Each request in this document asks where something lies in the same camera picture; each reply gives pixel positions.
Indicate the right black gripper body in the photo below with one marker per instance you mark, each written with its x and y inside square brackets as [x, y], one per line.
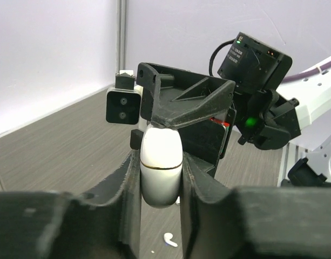
[204, 140]

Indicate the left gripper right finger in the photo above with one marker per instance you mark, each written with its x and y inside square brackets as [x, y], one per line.
[251, 222]

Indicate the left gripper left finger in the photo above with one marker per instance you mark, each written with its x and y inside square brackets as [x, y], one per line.
[103, 222]

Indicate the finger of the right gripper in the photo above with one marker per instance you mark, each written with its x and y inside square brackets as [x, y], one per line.
[176, 98]

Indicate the white earbud charging case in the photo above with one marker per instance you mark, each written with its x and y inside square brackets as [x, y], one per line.
[161, 162]

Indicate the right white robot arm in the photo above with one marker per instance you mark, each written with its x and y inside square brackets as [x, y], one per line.
[268, 107]

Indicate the white earbud far left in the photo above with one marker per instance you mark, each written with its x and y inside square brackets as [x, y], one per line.
[167, 237]

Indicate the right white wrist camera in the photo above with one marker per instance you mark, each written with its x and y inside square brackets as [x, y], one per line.
[123, 99]

